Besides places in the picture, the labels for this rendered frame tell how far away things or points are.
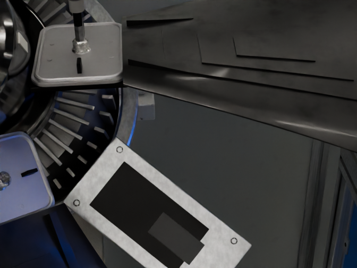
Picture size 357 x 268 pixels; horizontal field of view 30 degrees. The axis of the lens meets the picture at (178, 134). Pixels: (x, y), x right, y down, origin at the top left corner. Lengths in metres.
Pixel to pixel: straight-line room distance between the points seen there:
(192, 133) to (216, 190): 0.17
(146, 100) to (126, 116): 0.38
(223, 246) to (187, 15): 0.20
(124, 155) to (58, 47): 0.12
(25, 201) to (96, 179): 0.09
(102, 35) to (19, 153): 0.11
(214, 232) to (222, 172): 0.90
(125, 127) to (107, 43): 0.18
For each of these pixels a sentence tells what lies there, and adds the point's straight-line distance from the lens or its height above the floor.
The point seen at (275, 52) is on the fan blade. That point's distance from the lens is 0.48.
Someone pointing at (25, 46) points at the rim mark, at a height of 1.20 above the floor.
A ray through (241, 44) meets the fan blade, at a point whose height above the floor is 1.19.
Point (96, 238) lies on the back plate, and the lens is 0.70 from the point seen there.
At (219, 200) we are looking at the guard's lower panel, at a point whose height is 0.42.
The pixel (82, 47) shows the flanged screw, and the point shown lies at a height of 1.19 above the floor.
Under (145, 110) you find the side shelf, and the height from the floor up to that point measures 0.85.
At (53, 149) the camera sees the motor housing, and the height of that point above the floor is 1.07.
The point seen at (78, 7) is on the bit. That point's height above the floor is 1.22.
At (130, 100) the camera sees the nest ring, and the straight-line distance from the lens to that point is 0.67.
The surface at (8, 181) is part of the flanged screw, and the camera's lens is 0.49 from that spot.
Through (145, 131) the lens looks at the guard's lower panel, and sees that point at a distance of 1.39.
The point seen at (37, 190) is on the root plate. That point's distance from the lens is 0.51.
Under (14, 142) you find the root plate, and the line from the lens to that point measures 0.51.
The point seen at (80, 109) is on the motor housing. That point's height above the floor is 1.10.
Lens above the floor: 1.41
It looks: 35 degrees down
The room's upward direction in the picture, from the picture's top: 1 degrees counter-clockwise
